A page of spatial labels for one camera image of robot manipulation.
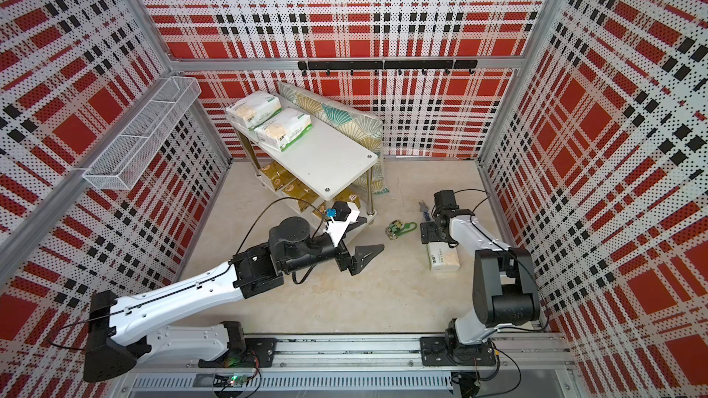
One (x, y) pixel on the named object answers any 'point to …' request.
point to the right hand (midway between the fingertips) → (445, 233)
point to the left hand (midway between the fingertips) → (376, 233)
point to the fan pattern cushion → (360, 127)
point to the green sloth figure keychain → (397, 228)
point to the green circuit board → (237, 380)
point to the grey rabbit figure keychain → (422, 206)
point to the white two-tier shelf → (321, 168)
